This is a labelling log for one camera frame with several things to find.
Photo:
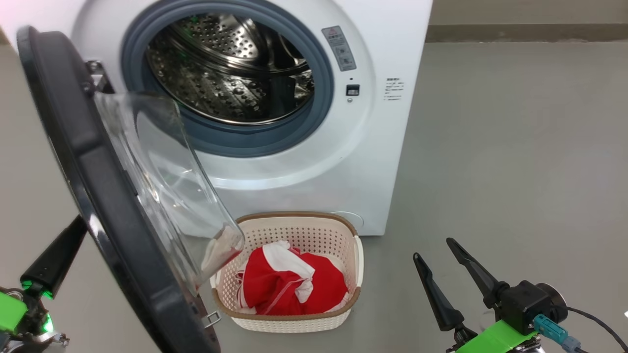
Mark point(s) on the cream perforated laundry basket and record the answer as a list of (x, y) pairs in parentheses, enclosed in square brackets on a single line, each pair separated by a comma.
[(299, 228)]

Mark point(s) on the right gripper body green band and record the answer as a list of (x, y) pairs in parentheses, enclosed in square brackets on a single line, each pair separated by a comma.
[(495, 338)]

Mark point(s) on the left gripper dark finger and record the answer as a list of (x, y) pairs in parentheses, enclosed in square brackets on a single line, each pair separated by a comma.
[(54, 264)]

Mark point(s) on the red and white garment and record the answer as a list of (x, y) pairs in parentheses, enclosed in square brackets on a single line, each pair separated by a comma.
[(274, 289)]

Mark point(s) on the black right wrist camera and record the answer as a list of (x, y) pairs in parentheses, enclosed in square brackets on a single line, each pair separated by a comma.
[(527, 304)]

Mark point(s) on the grey warning sticker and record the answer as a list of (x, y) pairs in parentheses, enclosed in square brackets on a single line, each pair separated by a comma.
[(339, 48)]

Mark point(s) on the dark wall baseboard strip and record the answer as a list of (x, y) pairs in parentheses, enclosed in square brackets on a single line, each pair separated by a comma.
[(530, 33)]

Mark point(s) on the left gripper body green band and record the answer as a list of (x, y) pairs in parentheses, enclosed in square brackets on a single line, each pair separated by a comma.
[(12, 311)]

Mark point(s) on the black glass washing machine door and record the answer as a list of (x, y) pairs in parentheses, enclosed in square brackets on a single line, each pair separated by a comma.
[(98, 171)]

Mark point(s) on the black door lock socket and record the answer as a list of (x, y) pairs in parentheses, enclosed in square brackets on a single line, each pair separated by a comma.
[(353, 90)]

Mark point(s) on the steel perforated washer drum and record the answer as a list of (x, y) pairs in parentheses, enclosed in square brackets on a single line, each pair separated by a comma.
[(221, 73)]

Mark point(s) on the grey rubber door gasket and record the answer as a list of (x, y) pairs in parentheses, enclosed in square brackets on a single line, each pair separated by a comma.
[(235, 140)]

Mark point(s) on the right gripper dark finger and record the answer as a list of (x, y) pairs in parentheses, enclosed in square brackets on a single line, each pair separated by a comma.
[(478, 274), (439, 304)]

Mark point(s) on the white washing machine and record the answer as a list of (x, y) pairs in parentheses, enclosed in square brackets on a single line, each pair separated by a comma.
[(382, 147)]

